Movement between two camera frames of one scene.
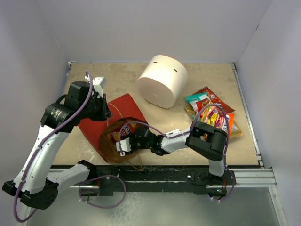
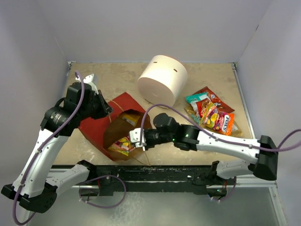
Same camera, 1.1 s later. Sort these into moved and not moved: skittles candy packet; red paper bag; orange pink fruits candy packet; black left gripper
Moved: skittles candy packet
Not moved: red paper bag; black left gripper; orange pink fruits candy packet
